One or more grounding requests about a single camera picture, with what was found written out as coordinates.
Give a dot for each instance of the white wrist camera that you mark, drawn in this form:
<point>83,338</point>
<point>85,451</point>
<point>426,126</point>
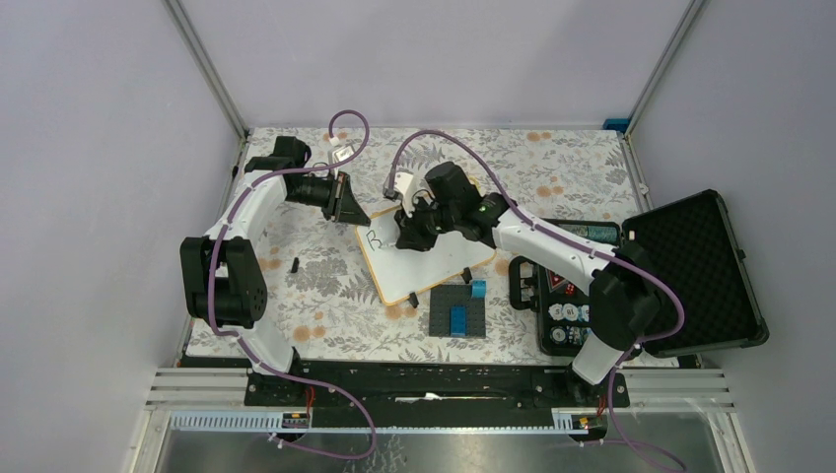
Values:
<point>341,154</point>
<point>403,187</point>

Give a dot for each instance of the light blue toy brick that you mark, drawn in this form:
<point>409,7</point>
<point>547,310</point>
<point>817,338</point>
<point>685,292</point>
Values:
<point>478,289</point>

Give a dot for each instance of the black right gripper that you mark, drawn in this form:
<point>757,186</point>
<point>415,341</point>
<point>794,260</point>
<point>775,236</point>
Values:
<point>411,237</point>

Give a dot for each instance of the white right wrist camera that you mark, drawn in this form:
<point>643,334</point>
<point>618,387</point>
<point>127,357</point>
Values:
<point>403,187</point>

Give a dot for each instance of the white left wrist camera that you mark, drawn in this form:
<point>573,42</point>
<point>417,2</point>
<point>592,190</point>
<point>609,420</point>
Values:
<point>341,154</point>

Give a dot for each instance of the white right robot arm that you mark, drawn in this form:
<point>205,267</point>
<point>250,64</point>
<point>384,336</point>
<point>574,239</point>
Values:
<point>622,296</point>

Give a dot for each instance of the blue corner bracket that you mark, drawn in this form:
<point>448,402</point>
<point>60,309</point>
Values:
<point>619,125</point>

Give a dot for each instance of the dark grey brick baseplate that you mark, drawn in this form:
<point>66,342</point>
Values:
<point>442,298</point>

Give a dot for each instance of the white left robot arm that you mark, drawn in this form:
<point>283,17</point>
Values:
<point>222,279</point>

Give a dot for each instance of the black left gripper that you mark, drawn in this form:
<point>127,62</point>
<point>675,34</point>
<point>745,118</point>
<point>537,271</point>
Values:
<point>343,206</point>

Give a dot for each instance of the black poker chip case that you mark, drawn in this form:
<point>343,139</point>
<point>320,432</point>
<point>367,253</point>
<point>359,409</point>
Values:
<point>691,248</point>

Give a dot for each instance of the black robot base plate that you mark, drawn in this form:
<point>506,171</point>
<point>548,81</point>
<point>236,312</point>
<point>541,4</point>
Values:
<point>396,395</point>

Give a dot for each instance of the yellow framed whiteboard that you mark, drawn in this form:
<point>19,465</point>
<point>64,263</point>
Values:
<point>398,272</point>

